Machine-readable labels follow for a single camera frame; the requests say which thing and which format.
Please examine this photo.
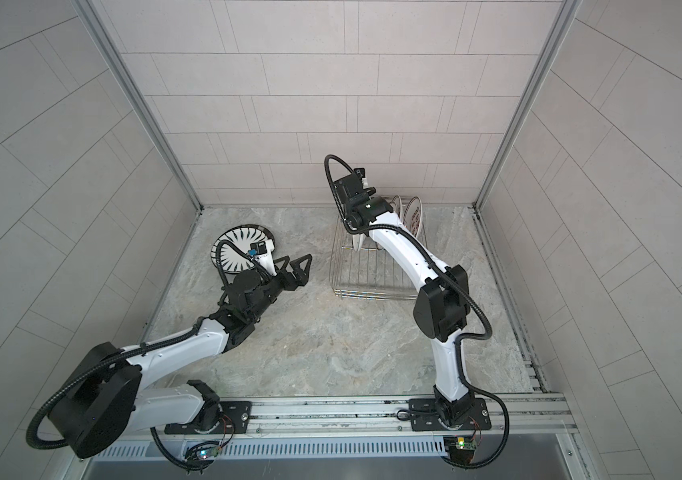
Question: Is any left circuit board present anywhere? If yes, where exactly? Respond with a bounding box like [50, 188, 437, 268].
[185, 441, 222, 468]

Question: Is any aluminium mounting rail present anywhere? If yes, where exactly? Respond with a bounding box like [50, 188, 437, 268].
[73, 392, 579, 444]

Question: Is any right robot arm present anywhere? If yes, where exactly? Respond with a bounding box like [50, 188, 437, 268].
[326, 170, 492, 430]

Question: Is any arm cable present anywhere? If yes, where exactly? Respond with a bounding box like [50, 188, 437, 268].
[148, 425, 210, 474]
[442, 329, 511, 470]

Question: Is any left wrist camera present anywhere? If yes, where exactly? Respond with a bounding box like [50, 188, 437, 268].
[249, 239, 276, 276]

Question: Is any watermelon pattern plate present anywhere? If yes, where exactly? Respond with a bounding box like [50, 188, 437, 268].
[352, 233, 366, 252]

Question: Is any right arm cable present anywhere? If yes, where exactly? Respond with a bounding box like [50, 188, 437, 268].
[442, 329, 511, 470]

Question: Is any white red-pattern plate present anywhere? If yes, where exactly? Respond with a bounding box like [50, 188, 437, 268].
[389, 195, 404, 223]

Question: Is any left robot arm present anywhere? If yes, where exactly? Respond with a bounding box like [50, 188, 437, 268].
[26, 255, 312, 458]

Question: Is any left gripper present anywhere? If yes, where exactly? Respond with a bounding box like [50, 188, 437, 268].
[244, 255, 312, 324]

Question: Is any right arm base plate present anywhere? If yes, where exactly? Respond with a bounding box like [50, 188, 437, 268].
[396, 397, 492, 432]

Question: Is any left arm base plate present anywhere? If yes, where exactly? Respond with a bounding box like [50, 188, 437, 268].
[164, 401, 253, 435]

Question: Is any right circuit board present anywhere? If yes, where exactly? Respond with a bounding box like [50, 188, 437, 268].
[443, 436, 478, 465]

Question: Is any circuit board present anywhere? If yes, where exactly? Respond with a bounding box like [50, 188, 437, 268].
[443, 436, 478, 465]
[185, 441, 222, 468]

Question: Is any blue striped white plate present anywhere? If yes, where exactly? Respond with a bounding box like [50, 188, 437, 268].
[210, 224, 276, 275]

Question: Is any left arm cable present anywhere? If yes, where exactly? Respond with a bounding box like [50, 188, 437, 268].
[148, 425, 210, 474]

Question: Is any red rimmed text plate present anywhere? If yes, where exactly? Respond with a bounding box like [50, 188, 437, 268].
[402, 196, 423, 238]

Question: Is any wire dish rack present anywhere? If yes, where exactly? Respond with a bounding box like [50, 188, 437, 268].
[330, 222, 417, 300]

